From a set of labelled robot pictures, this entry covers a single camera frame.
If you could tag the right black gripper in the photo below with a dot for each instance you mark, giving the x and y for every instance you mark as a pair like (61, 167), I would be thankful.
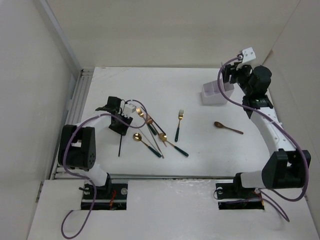
(229, 69)

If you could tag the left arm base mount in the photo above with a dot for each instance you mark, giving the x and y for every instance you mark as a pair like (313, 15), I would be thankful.
(110, 197)

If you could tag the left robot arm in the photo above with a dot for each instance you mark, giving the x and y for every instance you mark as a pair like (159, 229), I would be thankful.
(77, 149)

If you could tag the lilac utensil container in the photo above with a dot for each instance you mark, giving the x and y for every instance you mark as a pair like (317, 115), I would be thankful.
(211, 95)

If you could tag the rose gold fork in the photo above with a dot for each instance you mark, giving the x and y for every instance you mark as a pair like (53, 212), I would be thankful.
(149, 120)

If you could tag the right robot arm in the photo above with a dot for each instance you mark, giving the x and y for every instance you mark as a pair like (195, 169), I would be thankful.
(288, 164)

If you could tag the black chopstick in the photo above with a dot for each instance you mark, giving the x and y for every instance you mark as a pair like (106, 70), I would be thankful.
(144, 109)
(120, 145)

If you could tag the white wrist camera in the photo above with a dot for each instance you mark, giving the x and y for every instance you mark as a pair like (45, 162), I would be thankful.
(246, 56)
(128, 109)

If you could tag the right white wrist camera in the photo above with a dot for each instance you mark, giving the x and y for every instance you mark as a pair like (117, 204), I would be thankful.
(246, 56)

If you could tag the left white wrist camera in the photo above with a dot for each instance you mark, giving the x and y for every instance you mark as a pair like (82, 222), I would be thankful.
(128, 109)

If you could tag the small gold spoon green handle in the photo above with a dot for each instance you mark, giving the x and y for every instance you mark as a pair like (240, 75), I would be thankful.
(175, 146)

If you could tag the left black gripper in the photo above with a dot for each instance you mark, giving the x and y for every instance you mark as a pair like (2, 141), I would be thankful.
(121, 130)

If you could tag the gold fork dark green handle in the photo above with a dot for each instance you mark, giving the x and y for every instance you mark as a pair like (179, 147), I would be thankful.
(180, 117)

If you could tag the brown wooden spoon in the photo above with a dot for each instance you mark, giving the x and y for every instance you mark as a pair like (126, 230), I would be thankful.
(221, 126)

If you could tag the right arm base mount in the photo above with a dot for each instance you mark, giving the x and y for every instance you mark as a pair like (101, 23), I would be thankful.
(230, 198)

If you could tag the aluminium frame rail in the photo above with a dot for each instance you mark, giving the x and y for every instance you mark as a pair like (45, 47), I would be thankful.
(74, 110)

